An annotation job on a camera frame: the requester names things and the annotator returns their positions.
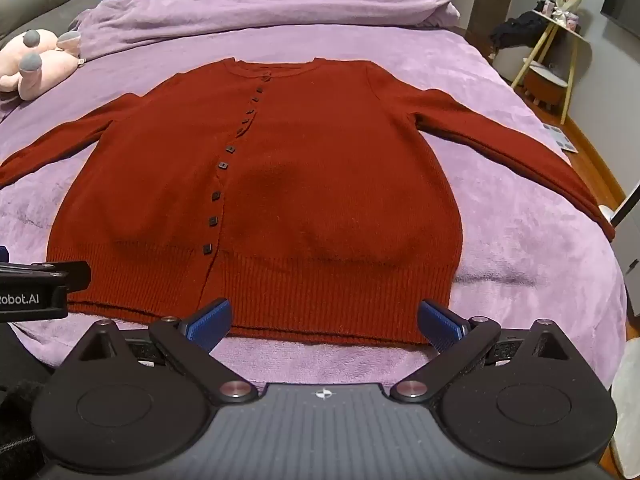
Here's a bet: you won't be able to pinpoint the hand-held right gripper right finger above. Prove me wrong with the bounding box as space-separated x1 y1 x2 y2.
389 299 573 406

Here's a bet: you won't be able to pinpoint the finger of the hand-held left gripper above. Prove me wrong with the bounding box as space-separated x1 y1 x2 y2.
29 260 92 293

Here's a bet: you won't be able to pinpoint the purple duvet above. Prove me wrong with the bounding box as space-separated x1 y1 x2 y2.
70 0 462 61

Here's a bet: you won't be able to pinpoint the booklet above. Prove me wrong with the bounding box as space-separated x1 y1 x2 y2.
541 122 580 153

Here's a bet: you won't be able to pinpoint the small pink ornaments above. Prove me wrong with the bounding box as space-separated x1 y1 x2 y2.
542 1 581 30

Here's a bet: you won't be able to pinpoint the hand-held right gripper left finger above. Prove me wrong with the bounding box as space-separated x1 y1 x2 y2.
75 297 261 406

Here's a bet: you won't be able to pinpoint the red knit cardigan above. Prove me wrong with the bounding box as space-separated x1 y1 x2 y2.
0 57 617 347

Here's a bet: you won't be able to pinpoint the pink plush toy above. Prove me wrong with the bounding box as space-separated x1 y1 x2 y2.
0 29 85 102

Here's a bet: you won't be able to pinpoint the yellow-legged side table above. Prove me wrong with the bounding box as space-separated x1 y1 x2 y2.
511 9 585 126

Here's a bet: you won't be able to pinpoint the light grey seat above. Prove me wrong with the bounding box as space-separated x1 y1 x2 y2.
492 45 533 87

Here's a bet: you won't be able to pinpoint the black bag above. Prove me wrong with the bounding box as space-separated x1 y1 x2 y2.
489 9 553 52

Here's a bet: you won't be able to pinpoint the grey rug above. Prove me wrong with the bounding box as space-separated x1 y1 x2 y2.
607 360 640 480

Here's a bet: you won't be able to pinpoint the brown door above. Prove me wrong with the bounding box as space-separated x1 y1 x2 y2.
467 0 517 53

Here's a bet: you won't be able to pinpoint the orange and white stool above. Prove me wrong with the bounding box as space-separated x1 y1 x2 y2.
524 62 571 110

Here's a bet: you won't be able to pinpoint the grey padded headboard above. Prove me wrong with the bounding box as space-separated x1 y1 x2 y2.
0 0 98 53

